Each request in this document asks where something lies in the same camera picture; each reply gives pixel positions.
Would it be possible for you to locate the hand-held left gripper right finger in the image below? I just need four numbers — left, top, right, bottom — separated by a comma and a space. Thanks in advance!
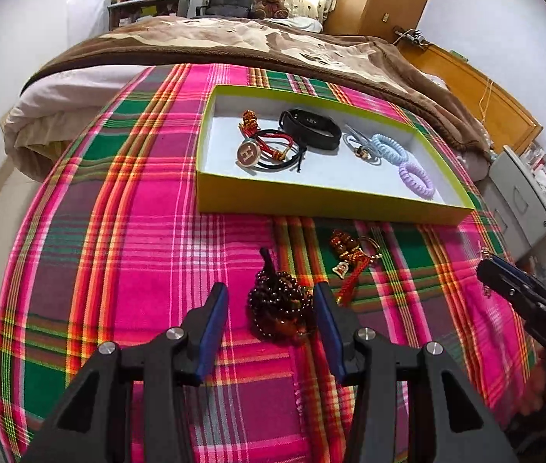
312, 281, 519, 463

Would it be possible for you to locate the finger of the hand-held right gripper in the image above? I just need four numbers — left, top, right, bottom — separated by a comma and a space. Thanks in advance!
489, 255, 546, 292
476, 261, 546, 321

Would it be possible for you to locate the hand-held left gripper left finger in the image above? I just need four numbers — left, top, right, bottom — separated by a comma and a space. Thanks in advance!
20, 282, 229, 463

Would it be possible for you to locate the dark bead bracelet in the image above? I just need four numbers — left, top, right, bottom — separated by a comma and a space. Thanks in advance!
246, 247, 317, 343

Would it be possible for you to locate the red tassel charm keychain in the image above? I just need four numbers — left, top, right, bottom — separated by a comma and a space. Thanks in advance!
328, 229, 382, 307

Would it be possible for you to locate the yellow-green cardboard box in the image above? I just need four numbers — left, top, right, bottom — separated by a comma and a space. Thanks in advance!
197, 84, 476, 226

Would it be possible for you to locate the lilac coil hair tie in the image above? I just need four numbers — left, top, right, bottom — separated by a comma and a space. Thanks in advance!
398, 161, 435, 199

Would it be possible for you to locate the grey hair tie with ring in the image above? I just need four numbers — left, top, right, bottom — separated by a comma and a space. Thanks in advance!
342, 124, 382, 165

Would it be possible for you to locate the red black cord pendant bracelet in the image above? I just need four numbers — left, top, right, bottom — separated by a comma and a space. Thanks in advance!
236, 128, 310, 173

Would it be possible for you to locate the light blue coil hair tie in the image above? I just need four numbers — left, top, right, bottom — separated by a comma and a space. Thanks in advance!
369, 133, 409, 165

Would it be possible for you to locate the black smart band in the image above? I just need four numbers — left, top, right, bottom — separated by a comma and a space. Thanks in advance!
279, 108, 342, 151

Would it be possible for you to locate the red knot charm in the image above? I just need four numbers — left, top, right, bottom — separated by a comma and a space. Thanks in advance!
239, 111, 260, 138

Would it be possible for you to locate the grey drawer cabinet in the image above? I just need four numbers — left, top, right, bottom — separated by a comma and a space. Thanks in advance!
487, 145, 546, 261

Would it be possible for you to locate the clutter on cabinet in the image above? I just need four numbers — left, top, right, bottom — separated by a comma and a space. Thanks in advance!
519, 142, 546, 223

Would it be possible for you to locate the pink green plaid cloth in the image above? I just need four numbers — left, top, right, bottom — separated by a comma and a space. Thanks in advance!
0, 63, 546, 463

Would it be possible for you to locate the wooden headboard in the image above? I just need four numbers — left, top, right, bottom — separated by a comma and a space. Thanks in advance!
398, 41, 544, 155

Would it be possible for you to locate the power strip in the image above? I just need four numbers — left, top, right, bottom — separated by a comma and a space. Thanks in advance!
395, 26, 428, 46

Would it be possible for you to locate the white bed sheet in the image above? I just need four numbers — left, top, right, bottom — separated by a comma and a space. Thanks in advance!
0, 64, 151, 179

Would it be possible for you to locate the brown printed blanket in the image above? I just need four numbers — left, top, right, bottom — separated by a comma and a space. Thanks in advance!
20, 14, 490, 155

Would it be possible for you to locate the white pillow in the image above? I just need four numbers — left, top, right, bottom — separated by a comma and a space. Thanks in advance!
280, 15, 324, 32

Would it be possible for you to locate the small desk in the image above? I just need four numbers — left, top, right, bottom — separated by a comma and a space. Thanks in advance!
108, 0, 191, 30

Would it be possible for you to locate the brown teddy bear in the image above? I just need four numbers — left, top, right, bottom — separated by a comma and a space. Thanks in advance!
250, 0, 290, 20

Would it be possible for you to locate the orange cable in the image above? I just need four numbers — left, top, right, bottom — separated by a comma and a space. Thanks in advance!
478, 79, 495, 121

